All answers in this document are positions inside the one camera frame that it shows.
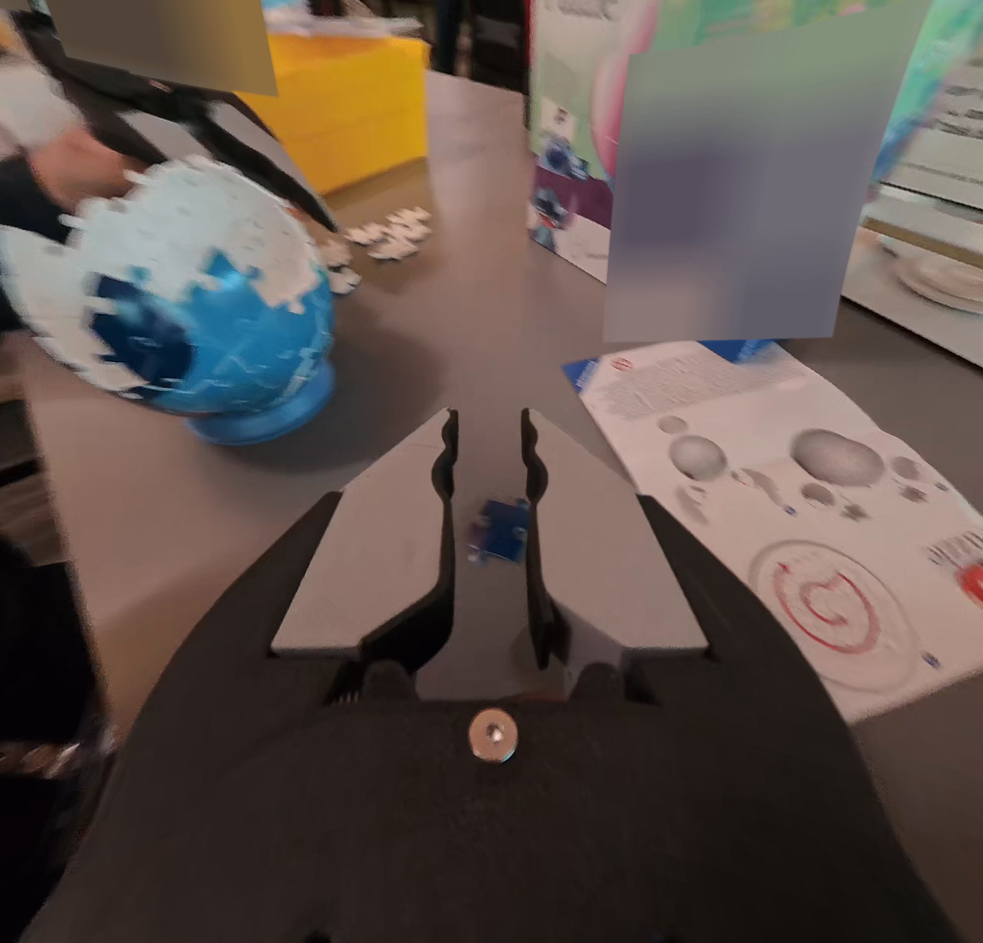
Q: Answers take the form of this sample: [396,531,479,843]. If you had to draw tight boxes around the person's left hand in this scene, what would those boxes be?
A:
[32,123,148,207]

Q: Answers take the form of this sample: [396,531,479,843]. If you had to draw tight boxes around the white instruction sheet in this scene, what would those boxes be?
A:
[563,340,983,725]

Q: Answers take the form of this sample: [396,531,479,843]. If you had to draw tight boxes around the person's left forearm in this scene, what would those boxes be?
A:
[0,156,74,247]

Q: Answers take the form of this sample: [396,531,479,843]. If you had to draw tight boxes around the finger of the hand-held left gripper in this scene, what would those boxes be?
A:
[206,98,340,234]
[119,110,227,170]

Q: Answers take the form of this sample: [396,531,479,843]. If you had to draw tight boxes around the white round plastic disc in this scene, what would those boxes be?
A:
[882,246,983,308]

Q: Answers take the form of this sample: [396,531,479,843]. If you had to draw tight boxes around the blue puzzle ball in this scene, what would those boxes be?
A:
[0,156,336,422]

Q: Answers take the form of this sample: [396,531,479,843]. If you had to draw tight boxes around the blue plastic ball stand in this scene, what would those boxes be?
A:
[188,359,336,446]

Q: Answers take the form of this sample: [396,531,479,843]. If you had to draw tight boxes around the blue puzzle piece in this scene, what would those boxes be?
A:
[467,498,532,568]

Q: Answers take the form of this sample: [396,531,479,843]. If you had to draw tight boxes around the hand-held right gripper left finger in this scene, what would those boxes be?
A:
[270,408,462,671]

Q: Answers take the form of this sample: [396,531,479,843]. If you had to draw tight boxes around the open white cardboard box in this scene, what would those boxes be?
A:
[841,60,983,368]

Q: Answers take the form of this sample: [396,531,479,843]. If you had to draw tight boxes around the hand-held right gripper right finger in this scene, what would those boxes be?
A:
[520,408,710,671]

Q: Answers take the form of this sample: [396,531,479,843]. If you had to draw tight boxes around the cardboard puzzle box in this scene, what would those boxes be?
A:
[528,0,983,345]

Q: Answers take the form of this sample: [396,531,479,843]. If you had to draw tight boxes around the yellow plastic bin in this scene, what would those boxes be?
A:
[238,33,430,198]

